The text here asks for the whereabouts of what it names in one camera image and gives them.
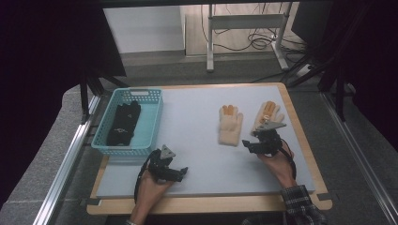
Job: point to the grey tape piece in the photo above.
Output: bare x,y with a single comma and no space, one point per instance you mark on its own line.
92,202
324,196

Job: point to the aluminium rail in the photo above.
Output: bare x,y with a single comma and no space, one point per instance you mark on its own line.
67,156
359,156

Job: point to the white power strip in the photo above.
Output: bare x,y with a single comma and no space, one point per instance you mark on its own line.
303,70

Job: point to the beige fluffy glove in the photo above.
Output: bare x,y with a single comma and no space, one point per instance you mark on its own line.
269,112
231,128

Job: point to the black metal stands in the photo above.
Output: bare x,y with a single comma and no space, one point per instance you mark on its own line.
331,68

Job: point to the person's right hand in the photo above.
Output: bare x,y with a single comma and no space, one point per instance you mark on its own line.
280,167

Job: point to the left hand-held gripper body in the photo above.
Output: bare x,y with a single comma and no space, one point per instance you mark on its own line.
159,165

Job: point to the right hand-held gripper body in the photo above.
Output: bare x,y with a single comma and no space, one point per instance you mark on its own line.
268,142

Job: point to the teal plastic basket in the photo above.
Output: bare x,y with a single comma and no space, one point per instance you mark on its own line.
147,125

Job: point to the dark curtain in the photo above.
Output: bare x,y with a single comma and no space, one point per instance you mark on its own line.
47,78
375,62

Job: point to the white cabinet panel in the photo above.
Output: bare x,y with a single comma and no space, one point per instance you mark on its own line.
144,28

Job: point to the white metal desk frame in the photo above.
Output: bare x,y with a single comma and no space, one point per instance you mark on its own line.
247,22

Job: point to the grey foam mat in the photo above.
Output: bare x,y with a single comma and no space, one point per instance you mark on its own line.
203,168

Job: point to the black tripod stand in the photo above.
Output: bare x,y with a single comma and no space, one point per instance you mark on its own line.
90,90

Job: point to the person's left hand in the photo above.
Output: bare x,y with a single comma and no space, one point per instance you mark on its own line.
150,191

